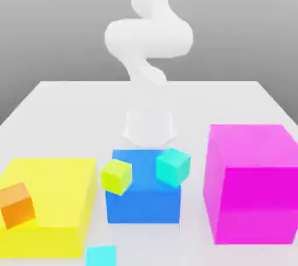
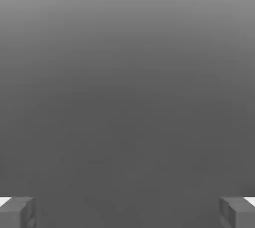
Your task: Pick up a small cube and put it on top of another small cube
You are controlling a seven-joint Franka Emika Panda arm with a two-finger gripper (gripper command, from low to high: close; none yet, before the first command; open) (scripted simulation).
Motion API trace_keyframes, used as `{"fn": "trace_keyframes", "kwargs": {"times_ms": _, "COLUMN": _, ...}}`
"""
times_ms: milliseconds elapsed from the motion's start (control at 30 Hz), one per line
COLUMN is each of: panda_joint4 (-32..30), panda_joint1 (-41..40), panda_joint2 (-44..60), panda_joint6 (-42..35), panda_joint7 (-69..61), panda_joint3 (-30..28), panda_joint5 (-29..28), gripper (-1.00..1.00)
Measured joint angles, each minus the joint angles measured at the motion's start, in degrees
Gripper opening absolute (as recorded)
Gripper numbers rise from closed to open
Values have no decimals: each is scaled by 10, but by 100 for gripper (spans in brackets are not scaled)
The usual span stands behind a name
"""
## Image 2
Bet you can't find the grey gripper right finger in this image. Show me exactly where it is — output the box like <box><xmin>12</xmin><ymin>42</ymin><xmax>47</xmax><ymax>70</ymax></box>
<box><xmin>218</xmin><ymin>196</ymin><xmax>255</xmax><ymax>228</ymax></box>

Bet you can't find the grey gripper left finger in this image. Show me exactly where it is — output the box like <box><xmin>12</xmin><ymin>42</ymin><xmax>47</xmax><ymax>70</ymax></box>
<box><xmin>0</xmin><ymin>196</ymin><xmax>38</xmax><ymax>228</ymax></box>

